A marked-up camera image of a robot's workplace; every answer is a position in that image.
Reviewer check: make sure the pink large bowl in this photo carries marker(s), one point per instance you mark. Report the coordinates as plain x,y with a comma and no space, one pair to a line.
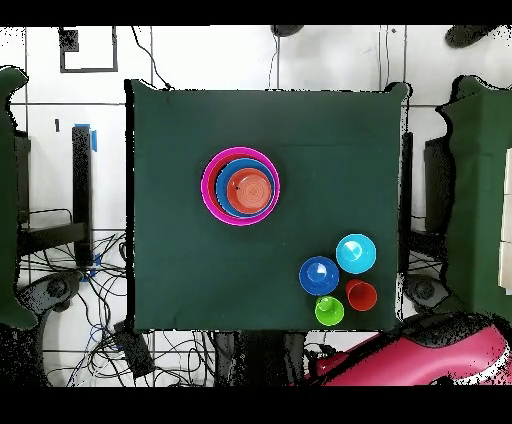
204,188

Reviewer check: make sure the black floor stand base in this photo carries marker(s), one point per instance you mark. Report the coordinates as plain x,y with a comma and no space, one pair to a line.
56,288
426,292

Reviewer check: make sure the dark green tablecloth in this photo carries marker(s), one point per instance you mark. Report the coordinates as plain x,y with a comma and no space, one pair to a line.
180,140

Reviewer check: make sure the orange plastic cup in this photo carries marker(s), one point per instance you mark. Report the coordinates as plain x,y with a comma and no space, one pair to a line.
361,295

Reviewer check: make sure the light blue small bowl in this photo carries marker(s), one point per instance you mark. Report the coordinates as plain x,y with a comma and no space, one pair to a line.
356,254

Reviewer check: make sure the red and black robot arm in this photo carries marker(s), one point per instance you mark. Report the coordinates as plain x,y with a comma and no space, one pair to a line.
420,360

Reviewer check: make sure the black power strip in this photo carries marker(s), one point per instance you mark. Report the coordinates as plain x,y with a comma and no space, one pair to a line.
134,352

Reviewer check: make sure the orange small bowl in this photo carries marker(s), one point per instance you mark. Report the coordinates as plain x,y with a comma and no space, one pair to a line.
250,191

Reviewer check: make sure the dark grey round object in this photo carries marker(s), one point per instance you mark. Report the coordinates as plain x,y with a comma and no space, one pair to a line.
286,30
466,36

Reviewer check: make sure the dark blue small bowl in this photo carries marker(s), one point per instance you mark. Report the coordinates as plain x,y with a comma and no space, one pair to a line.
318,276

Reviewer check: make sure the black post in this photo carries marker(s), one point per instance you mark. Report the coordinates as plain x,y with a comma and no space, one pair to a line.
407,180

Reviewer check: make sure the black square floor frame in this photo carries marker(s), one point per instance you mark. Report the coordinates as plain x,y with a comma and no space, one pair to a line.
68,40

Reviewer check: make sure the black frame with blue tape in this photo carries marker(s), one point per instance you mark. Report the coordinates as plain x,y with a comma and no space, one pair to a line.
82,180

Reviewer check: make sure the green plastic cup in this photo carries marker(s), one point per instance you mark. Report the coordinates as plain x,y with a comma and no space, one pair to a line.
328,311

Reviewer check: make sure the blue medium bowl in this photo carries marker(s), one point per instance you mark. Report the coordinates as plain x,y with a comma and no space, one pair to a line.
221,192

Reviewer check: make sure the neighbouring green table cloth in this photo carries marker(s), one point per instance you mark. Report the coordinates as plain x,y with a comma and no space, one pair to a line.
8,200
480,200

